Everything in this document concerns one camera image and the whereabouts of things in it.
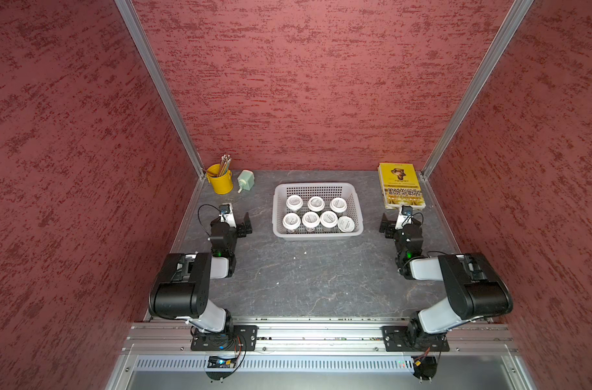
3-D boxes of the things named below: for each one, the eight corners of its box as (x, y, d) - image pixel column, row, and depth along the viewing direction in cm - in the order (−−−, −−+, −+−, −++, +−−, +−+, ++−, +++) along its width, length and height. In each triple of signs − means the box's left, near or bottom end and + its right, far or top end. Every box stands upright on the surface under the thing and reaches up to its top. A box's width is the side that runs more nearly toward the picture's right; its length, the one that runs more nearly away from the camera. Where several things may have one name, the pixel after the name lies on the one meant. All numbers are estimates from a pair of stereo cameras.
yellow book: (386, 210, 109) (389, 204, 106) (375, 168, 127) (377, 162, 123) (425, 210, 109) (429, 205, 106) (408, 169, 127) (411, 163, 123)
